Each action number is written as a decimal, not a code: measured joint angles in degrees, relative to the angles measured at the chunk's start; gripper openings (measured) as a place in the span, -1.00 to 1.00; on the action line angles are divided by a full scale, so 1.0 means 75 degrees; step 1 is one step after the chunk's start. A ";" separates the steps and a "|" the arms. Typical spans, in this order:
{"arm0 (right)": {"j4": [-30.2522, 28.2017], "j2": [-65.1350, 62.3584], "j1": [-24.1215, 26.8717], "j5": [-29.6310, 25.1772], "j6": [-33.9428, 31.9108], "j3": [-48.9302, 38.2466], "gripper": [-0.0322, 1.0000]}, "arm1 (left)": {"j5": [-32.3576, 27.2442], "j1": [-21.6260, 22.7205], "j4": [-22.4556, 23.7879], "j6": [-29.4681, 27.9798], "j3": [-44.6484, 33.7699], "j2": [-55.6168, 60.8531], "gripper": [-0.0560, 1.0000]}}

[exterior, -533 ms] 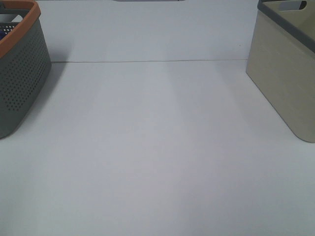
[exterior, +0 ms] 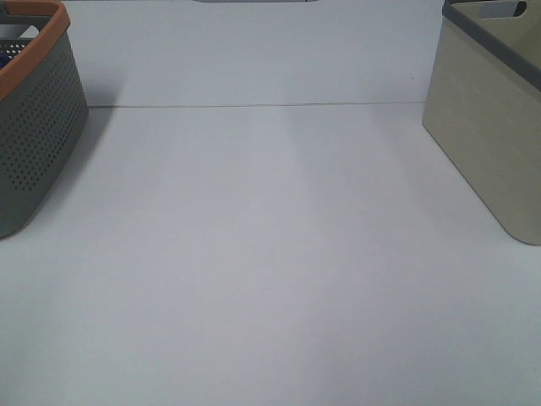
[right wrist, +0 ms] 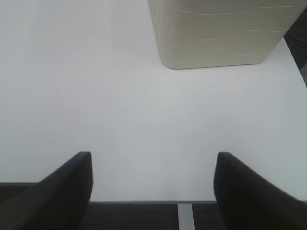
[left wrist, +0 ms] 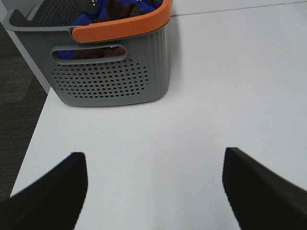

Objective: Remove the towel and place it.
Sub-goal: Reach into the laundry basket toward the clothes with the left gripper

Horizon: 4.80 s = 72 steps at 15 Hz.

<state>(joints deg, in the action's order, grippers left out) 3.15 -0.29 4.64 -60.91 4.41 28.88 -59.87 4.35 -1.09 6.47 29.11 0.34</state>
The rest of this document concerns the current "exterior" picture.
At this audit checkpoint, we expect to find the beige bin grey rim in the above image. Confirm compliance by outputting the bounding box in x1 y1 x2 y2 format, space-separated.
422 1 540 245

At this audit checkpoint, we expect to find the grey perforated basket orange rim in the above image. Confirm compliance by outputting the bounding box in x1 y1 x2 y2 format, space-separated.
1 1 89 238

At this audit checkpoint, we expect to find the blue item in basket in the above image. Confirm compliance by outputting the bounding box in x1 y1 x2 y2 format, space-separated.
0 53 11 69

